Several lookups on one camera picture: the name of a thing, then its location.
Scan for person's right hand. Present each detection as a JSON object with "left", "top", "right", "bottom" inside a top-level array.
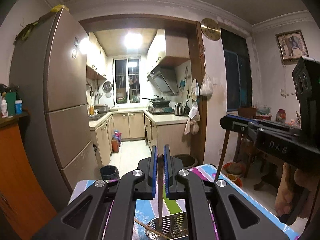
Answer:
[{"left": 274, "top": 162, "right": 304, "bottom": 213}]

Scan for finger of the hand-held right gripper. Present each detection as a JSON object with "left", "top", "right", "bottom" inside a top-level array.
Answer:
[
  {"left": 226, "top": 114, "right": 302, "bottom": 133},
  {"left": 220, "top": 117, "right": 263, "bottom": 143}
]

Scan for red basin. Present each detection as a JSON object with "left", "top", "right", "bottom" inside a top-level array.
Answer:
[{"left": 222, "top": 162, "right": 247, "bottom": 180}]

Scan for green box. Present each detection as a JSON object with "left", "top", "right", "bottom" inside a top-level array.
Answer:
[{"left": 5, "top": 92, "right": 17, "bottom": 117}]

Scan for floral striped tablecloth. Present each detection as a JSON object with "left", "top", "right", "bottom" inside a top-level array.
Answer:
[{"left": 67, "top": 164, "right": 300, "bottom": 240}]

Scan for hanging metal strainer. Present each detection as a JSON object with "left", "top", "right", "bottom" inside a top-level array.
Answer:
[{"left": 103, "top": 81, "right": 113, "bottom": 98}]

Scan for dark window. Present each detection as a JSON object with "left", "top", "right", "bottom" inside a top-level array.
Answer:
[{"left": 221, "top": 29, "right": 253, "bottom": 112}]

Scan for yellow bag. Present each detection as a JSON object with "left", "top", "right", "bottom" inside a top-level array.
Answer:
[{"left": 50, "top": 4, "right": 69, "bottom": 13}]

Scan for beige kitchen cabinet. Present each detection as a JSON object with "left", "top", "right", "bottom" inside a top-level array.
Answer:
[
  {"left": 89, "top": 112, "right": 113, "bottom": 165},
  {"left": 86, "top": 32, "right": 108, "bottom": 79},
  {"left": 146, "top": 29, "right": 190, "bottom": 67}
]

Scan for orange bowl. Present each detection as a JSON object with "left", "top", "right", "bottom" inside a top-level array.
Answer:
[{"left": 226, "top": 174, "right": 244, "bottom": 188}]

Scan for fridge magnets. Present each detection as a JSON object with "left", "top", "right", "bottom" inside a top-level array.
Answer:
[{"left": 72, "top": 37, "right": 79, "bottom": 59}]

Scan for barred kitchen window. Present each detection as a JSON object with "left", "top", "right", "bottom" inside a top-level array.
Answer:
[{"left": 113, "top": 58, "right": 140, "bottom": 104}]

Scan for light wooden chopstick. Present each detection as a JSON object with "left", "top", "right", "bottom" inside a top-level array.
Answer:
[{"left": 134, "top": 217, "right": 172, "bottom": 240}]

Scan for hanging towels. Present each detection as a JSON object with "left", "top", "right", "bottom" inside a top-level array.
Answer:
[{"left": 184, "top": 79, "right": 200, "bottom": 135}]

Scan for black wok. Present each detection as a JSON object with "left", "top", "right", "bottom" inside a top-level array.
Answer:
[{"left": 142, "top": 95, "right": 172, "bottom": 105}]

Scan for dark ceramic jar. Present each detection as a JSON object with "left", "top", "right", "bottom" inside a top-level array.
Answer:
[{"left": 174, "top": 154, "right": 198, "bottom": 168}]

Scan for ceiling lamp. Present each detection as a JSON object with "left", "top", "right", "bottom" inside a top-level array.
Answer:
[{"left": 124, "top": 31, "right": 143, "bottom": 50}]

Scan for red container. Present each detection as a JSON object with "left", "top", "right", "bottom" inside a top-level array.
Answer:
[{"left": 111, "top": 130, "right": 122, "bottom": 153}]

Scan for silver refrigerator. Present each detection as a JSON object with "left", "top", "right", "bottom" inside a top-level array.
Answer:
[{"left": 9, "top": 10, "right": 99, "bottom": 205}]

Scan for framed elephant picture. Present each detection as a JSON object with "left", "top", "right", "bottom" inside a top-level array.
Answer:
[{"left": 275, "top": 31, "right": 309, "bottom": 64}]

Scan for beige lower kitchen cabinet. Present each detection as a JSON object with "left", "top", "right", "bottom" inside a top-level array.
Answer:
[{"left": 89, "top": 112, "right": 113, "bottom": 165}]

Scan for white plastic bag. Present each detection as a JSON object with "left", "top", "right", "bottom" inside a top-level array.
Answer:
[{"left": 200, "top": 74, "right": 214, "bottom": 96}]

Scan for orange wooden cabinet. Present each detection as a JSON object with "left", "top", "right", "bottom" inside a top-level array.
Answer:
[{"left": 0, "top": 112, "right": 58, "bottom": 240}]

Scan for steel range hood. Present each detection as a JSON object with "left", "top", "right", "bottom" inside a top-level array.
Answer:
[{"left": 147, "top": 66, "right": 179, "bottom": 95}]

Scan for gold wall clock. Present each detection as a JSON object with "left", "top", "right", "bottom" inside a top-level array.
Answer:
[{"left": 201, "top": 18, "right": 222, "bottom": 41}]

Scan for black trash bin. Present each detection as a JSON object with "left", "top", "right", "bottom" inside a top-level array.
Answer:
[{"left": 99, "top": 165, "right": 120, "bottom": 182}]

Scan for beige kitchen counter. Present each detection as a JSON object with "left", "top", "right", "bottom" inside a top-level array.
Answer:
[{"left": 144, "top": 110, "right": 192, "bottom": 155}]

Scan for perforated metal utensil holder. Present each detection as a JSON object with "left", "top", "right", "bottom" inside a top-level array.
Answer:
[{"left": 144, "top": 211, "right": 188, "bottom": 240}]

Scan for beige upper kitchen cabinet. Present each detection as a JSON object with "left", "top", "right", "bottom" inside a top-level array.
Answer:
[
  {"left": 86, "top": 32, "right": 108, "bottom": 79},
  {"left": 146, "top": 29, "right": 190, "bottom": 67}
]

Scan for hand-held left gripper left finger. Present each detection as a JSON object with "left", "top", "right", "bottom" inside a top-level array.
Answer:
[{"left": 31, "top": 145, "right": 160, "bottom": 240}]

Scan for red jar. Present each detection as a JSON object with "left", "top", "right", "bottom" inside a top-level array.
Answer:
[{"left": 276, "top": 109, "right": 287, "bottom": 123}]

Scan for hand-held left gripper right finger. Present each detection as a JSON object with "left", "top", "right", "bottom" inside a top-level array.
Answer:
[{"left": 164, "top": 144, "right": 288, "bottom": 240}]

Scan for dark wooden table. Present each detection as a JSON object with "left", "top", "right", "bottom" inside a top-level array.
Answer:
[{"left": 254, "top": 115, "right": 300, "bottom": 190}]

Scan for gas stove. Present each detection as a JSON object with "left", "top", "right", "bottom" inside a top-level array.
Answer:
[{"left": 147, "top": 106, "right": 174, "bottom": 115}]

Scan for brown wooden chopstick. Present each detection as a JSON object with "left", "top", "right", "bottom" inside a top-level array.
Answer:
[
  {"left": 156, "top": 153, "right": 164, "bottom": 225},
  {"left": 214, "top": 129, "right": 229, "bottom": 182}
]

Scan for wooden chair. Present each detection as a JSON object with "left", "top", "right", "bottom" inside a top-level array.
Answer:
[{"left": 235, "top": 107, "right": 258, "bottom": 178}]

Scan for green cloth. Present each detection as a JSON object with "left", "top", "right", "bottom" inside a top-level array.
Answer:
[{"left": 15, "top": 15, "right": 50, "bottom": 40}]

